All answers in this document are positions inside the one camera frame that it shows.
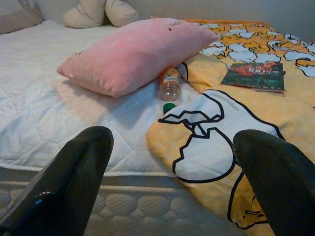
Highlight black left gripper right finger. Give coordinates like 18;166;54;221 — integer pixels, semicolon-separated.
232;129;315;236

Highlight pink plush pillow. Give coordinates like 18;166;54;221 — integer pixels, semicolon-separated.
57;17;219;98

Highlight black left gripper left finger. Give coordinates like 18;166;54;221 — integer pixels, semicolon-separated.
0;125;114;236

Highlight white quilted mattress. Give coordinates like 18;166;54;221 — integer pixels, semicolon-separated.
0;19;247;236

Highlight cream plush toy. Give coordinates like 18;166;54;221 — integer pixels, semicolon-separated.
63;0;140;29

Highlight dark red green book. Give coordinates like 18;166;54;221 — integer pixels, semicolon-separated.
220;61;286;93

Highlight clear plastic bottle green cap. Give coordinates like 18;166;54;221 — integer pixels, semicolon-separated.
158;67;182;114

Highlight yellow cartoon egg blanket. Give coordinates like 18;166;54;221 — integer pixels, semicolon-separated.
146;19;315;236

